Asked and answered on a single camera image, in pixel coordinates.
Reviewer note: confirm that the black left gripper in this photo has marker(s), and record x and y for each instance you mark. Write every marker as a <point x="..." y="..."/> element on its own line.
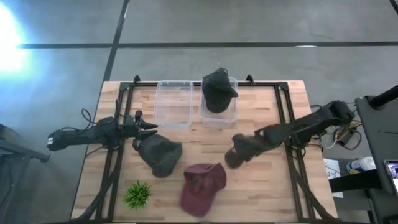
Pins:
<point x="134" y="126"/>

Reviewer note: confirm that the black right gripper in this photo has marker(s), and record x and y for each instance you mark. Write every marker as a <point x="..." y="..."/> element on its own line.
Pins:
<point x="248" y="144"/>

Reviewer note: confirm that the maroon baseball cap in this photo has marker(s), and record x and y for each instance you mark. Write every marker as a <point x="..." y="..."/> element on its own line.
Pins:
<point x="202" y="188"/>

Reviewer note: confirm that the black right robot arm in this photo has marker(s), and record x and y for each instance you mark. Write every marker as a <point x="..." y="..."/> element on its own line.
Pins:
<point x="308" y="123"/>

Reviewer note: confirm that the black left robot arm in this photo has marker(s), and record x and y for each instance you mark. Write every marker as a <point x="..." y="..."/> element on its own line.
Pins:
<point x="90" y="135"/>

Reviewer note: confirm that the dark grey hat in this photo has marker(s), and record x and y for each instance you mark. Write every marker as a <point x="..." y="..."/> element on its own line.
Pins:
<point x="160" y="154"/>

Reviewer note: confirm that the empty clear plastic bin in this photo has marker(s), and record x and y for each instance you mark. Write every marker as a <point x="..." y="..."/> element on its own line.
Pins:
<point x="174" y="104"/>

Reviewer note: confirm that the clear plastic bin with cap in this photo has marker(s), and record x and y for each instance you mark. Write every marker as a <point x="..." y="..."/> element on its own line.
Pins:
<point x="206" y="119"/>

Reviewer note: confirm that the small green artificial plant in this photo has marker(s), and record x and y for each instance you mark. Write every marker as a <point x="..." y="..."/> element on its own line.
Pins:
<point x="137" y="194"/>

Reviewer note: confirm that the black baseball cap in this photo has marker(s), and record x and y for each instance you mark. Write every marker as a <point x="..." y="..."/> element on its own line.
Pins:
<point x="217" y="91"/>

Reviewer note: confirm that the white paper sheet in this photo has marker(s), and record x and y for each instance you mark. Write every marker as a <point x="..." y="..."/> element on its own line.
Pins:
<point x="333" y="174"/>

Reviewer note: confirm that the black power box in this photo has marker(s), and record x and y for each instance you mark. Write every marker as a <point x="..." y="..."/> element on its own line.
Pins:
<point x="346" y="137"/>

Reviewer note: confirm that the white and blue spray can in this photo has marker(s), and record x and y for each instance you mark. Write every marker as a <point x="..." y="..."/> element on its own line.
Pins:
<point x="360" y="165"/>

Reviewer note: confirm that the dark metal stand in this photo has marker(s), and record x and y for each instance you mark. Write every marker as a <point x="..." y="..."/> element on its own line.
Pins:
<point x="15" y="149"/>

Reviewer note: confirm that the black side desk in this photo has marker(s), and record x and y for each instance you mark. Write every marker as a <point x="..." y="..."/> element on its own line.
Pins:
<point x="377" y="133"/>

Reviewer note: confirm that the tablet with lit screen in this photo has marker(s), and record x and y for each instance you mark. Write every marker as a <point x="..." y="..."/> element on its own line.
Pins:
<point x="393" y="174"/>

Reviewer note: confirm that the black pole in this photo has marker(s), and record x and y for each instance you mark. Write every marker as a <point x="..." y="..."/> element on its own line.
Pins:
<point x="384" y="96"/>

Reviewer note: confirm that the black aluminium rig frame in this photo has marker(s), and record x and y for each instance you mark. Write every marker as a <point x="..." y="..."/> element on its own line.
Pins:
<point x="281" y="109"/>

